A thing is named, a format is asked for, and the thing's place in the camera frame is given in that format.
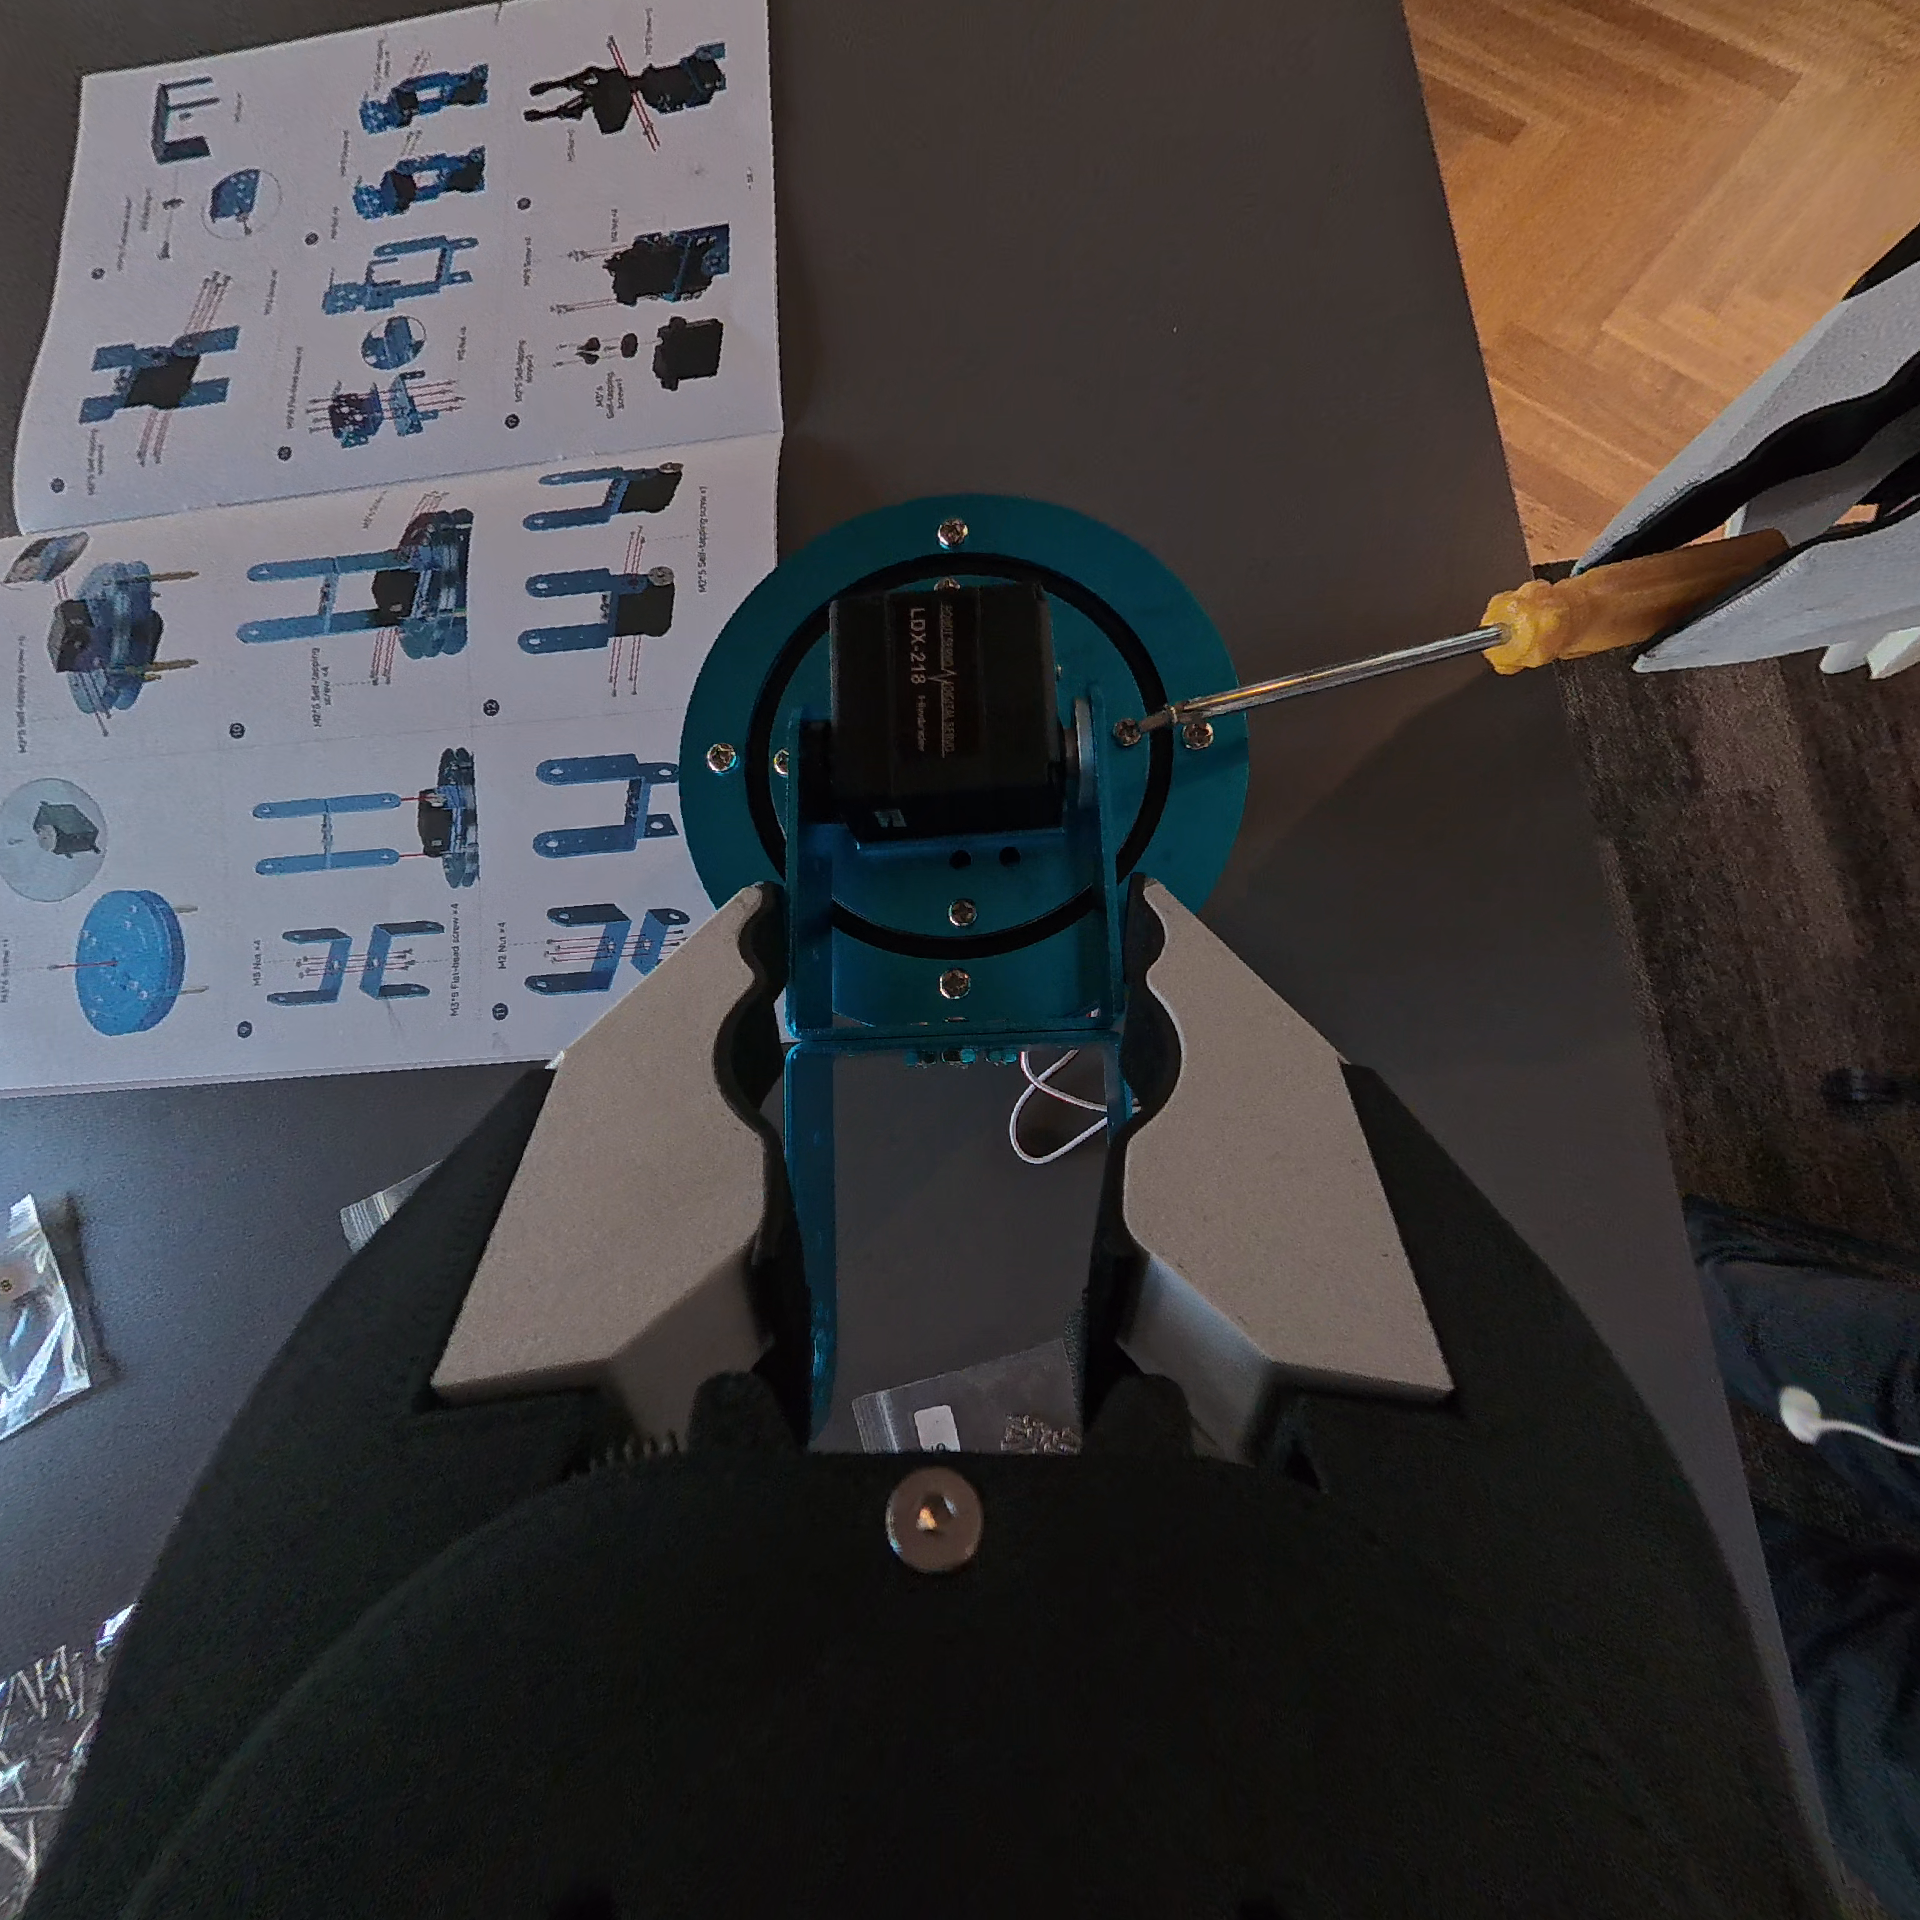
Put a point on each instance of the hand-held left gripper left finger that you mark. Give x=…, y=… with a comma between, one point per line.
x=600, y=1201

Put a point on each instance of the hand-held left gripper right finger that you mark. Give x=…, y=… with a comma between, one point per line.
x=1276, y=1201

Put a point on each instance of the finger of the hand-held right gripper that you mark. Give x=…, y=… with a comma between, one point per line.
x=1769, y=389
x=1799, y=608

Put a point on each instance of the blue toy robot arm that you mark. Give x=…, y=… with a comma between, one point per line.
x=1200, y=661

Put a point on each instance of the dark grey desk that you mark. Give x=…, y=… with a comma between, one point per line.
x=1124, y=225

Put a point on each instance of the small clear parts bag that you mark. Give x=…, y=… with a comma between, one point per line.
x=44, y=1320
x=372, y=1214

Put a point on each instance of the person's dark trousers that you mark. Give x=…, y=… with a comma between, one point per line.
x=1828, y=1652

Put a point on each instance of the crumpled clear plastic wrap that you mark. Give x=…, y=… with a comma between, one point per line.
x=54, y=1725

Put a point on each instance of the printed instruction sheet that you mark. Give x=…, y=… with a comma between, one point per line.
x=300, y=451

